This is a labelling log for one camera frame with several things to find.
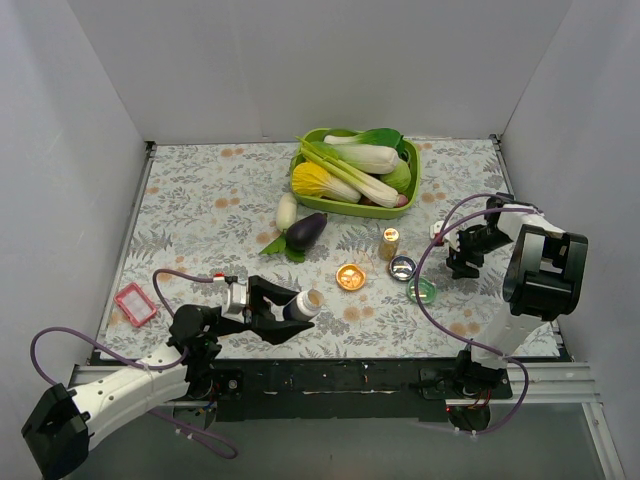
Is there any white blue pill bottle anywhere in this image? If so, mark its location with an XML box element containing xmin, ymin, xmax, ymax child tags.
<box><xmin>283</xmin><ymin>289</ymin><xmax>325</xmax><ymax>322</ymax></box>

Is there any yellow round pill case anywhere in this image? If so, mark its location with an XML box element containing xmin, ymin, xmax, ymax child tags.
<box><xmin>335</xmin><ymin>264</ymin><xmax>366</xmax><ymax>291</ymax></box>

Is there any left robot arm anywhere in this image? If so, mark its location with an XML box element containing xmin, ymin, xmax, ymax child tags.
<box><xmin>21</xmin><ymin>275</ymin><xmax>324</xmax><ymax>479</ymax></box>

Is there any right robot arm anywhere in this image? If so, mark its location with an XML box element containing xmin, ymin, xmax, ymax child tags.
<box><xmin>442</xmin><ymin>193</ymin><xmax>588</xmax><ymax>398</ymax></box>

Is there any green round pill case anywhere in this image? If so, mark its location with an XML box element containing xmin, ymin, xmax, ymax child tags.
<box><xmin>406</xmin><ymin>278</ymin><xmax>437</xmax><ymax>305</ymax></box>

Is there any blue round pill case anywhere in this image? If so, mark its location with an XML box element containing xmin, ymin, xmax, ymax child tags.
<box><xmin>388</xmin><ymin>255</ymin><xmax>417</xmax><ymax>282</ymax></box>

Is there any purple eggplant toy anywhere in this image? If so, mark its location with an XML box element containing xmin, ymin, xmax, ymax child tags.
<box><xmin>285</xmin><ymin>212</ymin><xmax>327</xmax><ymax>251</ymax></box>

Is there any small glass pill jar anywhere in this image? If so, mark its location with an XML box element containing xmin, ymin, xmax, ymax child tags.
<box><xmin>378</xmin><ymin>228</ymin><xmax>400</xmax><ymax>262</ymax></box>

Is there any white radish toy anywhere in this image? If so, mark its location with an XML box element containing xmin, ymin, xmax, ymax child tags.
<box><xmin>260</xmin><ymin>193</ymin><xmax>305</xmax><ymax>263</ymax></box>

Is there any floral table mat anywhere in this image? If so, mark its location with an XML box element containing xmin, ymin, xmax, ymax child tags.
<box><xmin>99</xmin><ymin>137</ymin><xmax>561</xmax><ymax>360</ymax></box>

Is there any green cabbage toy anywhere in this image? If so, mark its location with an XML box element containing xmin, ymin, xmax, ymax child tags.
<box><xmin>379</xmin><ymin>160</ymin><xmax>412</xmax><ymax>194</ymax></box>

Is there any long white daikon toy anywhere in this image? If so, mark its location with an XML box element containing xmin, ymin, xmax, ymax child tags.
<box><xmin>343</xmin><ymin>172</ymin><xmax>408</xmax><ymax>208</ymax></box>

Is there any green celery stalk toy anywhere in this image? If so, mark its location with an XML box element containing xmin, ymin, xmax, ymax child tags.
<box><xmin>298</xmin><ymin>137</ymin><xmax>370</xmax><ymax>189</ymax></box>

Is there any green plastic tray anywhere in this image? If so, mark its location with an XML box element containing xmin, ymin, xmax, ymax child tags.
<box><xmin>290</xmin><ymin>128</ymin><xmax>421</xmax><ymax>219</ymax></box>

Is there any yellow napa cabbage toy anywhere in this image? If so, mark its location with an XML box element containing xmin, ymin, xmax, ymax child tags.
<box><xmin>291</xmin><ymin>162</ymin><xmax>361</xmax><ymax>203</ymax></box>

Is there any pink square pill box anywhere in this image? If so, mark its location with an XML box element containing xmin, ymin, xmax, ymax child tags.
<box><xmin>114</xmin><ymin>282</ymin><xmax>157</xmax><ymax>328</ymax></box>

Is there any bok choy toy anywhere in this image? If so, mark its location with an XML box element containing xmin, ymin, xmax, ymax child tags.
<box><xmin>311</xmin><ymin>128</ymin><xmax>404</xmax><ymax>175</ymax></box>

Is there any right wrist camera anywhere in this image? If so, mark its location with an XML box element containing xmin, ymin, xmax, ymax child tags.
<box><xmin>428</xmin><ymin>219</ymin><xmax>461</xmax><ymax>249</ymax></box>

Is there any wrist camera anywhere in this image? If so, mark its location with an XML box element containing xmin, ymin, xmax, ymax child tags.
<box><xmin>428</xmin><ymin>219</ymin><xmax>461</xmax><ymax>249</ymax></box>
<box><xmin>221</xmin><ymin>282</ymin><xmax>248</xmax><ymax>323</ymax></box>

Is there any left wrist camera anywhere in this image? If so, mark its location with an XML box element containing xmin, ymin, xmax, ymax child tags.
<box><xmin>221</xmin><ymin>282</ymin><xmax>248</xmax><ymax>323</ymax></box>

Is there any black base frame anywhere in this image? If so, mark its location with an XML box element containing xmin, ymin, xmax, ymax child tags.
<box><xmin>154</xmin><ymin>357</ymin><xmax>516</xmax><ymax>424</ymax></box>

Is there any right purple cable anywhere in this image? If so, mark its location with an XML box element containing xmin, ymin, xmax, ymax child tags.
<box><xmin>414</xmin><ymin>193</ymin><xmax>543</xmax><ymax>434</ymax></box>

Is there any purple cable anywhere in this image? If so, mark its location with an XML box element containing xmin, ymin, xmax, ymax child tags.
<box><xmin>414</xmin><ymin>193</ymin><xmax>543</xmax><ymax>434</ymax></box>
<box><xmin>29</xmin><ymin>268</ymin><xmax>238</xmax><ymax>459</ymax></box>

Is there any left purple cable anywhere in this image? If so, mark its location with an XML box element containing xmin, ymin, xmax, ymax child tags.
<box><xmin>29</xmin><ymin>268</ymin><xmax>238</xmax><ymax>459</ymax></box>

